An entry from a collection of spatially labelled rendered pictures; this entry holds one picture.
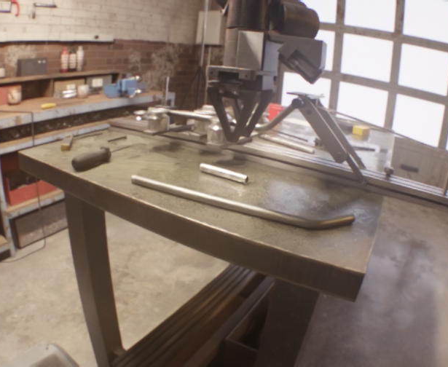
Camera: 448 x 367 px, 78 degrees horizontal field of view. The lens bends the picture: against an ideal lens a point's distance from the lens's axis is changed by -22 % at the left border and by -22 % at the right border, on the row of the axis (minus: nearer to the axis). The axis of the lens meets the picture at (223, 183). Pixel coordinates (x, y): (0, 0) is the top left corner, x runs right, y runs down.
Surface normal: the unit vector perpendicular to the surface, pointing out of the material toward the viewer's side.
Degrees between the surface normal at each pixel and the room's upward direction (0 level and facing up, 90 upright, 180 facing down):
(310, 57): 90
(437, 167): 90
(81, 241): 90
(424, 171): 90
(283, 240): 0
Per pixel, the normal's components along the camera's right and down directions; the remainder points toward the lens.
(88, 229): 0.86, 0.24
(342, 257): 0.08, -0.94
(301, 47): -0.42, 0.28
